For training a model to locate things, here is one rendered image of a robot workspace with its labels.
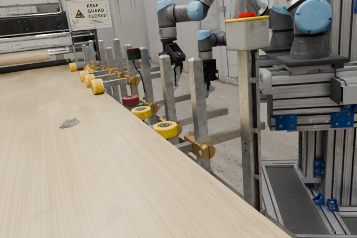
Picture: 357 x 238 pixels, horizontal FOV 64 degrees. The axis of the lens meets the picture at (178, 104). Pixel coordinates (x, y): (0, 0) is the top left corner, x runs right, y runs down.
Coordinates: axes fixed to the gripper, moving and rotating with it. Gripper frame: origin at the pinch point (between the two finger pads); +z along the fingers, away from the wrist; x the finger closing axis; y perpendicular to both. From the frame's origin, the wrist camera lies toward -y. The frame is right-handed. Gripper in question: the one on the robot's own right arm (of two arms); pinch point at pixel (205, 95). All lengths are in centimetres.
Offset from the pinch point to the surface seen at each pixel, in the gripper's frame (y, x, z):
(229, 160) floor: 56, 63, 83
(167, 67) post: -34, -31, -24
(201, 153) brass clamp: -37, -58, 2
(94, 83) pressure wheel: -55, 22, -14
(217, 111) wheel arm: -9.6, -26.5, 0.9
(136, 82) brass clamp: -33.4, 16.5, -11.4
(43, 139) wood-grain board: -82, -34, -7
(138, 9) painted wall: 252, 848, -105
